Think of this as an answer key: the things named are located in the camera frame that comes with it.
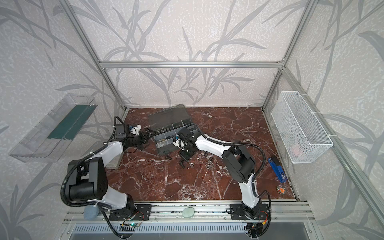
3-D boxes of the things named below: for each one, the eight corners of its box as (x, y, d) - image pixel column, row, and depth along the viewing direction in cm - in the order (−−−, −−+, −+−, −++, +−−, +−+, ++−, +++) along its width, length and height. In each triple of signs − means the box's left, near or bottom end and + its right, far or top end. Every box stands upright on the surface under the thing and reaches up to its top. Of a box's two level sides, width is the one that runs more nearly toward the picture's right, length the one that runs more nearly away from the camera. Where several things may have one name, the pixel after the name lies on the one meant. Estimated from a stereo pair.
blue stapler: (280, 183, 85) (283, 181, 82) (267, 160, 94) (269, 157, 91) (287, 181, 86) (291, 179, 83) (274, 158, 95) (277, 155, 92)
